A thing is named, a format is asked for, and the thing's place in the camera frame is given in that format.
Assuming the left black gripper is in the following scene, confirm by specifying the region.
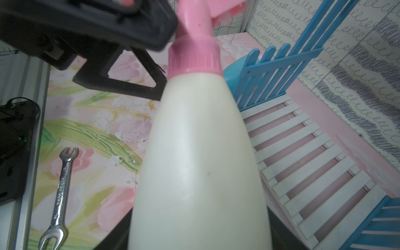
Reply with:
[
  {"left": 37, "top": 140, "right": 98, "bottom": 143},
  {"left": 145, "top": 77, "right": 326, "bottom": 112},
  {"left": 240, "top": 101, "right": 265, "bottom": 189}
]
[{"left": 1, "top": 1, "right": 178, "bottom": 101}]

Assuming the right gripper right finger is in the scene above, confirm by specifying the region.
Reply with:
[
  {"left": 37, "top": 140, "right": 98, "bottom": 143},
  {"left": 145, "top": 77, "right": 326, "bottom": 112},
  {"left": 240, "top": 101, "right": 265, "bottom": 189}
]
[{"left": 268, "top": 207, "right": 308, "bottom": 250}]

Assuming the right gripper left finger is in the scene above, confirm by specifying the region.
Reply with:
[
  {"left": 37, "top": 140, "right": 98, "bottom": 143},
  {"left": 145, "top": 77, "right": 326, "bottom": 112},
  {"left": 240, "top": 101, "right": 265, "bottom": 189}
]
[{"left": 94, "top": 209, "right": 133, "bottom": 250}]

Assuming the white spray bottle pink nozzle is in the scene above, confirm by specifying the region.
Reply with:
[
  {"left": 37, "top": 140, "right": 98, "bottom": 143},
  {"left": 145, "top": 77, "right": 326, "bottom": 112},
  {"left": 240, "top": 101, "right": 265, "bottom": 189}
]
[{"left": 128, "top": 1, "right": 273, "bottom": 250}]

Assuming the teal spray bottle pink nozzle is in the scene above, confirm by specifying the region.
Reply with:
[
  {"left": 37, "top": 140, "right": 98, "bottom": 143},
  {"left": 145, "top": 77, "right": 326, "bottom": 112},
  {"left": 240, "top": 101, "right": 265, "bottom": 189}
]
[{"left": 223, "top": 56, "right": 247, "bottom": 91}]

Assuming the blue and white slatted shelf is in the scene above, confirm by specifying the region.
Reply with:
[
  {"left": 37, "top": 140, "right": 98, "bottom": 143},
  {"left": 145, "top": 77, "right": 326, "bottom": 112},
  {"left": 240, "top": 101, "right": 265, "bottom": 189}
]
[{"left": 233, "top": 1, "right": 400, "bottom": 250}]

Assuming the silver open-end wrench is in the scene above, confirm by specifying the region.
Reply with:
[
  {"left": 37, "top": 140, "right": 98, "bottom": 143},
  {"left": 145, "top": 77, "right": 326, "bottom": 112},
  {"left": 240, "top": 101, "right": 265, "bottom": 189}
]
[{"left": 39, "top": 147, "right": 79, "bottom": 250}]

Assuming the aluminium rail frame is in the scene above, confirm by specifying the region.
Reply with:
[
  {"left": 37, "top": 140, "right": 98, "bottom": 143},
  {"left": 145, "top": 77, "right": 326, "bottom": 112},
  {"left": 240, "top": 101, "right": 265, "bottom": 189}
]
[{"left": 1, "top": 52, "right": 50, "bottom": 250}]

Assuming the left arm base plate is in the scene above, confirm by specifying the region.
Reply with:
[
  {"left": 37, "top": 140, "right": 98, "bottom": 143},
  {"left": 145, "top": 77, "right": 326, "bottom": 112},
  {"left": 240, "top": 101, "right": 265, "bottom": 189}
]
[{"left": 1, "top": 97, "right": 41, "bottom": 205}]

